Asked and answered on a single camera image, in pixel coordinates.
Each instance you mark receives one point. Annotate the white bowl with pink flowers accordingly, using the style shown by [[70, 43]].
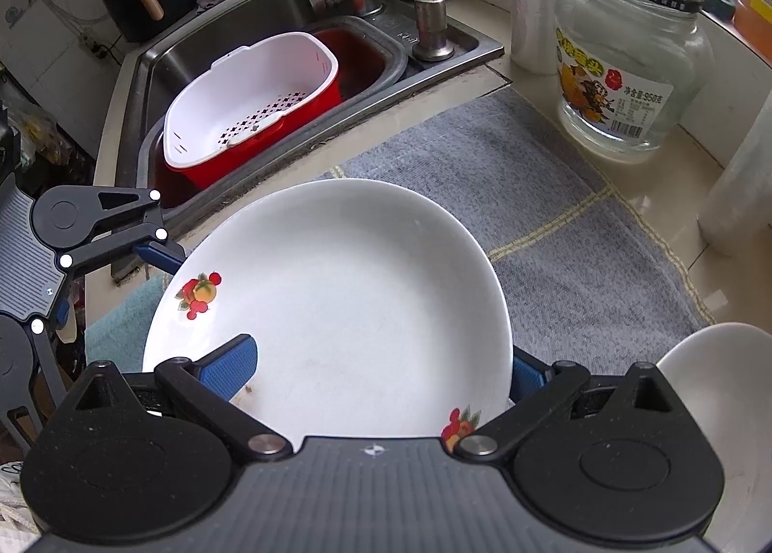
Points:
[[724, 408]]

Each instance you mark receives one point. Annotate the glass jar with yellow-green lid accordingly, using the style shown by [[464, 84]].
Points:
[[633, 58]]

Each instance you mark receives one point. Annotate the grey and teal checked towel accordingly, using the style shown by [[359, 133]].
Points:
[[543, 197]]

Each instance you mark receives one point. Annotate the white plastic colander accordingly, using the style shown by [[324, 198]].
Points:
[[259, 88]]

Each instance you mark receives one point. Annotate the metal sink knob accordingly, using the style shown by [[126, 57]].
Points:
[[431, 28]]

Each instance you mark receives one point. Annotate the tall plastic wrap roll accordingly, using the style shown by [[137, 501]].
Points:
[[739, 185]]

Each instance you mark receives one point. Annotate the white plate with fruit print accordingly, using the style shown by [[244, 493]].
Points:
[[362, 299]]

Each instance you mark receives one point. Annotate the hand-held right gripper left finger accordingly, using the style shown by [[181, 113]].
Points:
[[232, 369]]

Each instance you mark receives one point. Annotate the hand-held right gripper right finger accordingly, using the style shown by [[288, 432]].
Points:
[[526, 377]]

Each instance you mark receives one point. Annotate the stainless steel sink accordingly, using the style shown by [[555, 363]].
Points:
[[181, 52]]

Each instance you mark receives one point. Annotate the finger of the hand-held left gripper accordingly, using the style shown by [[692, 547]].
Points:
[[160, 257], [51, 367]]

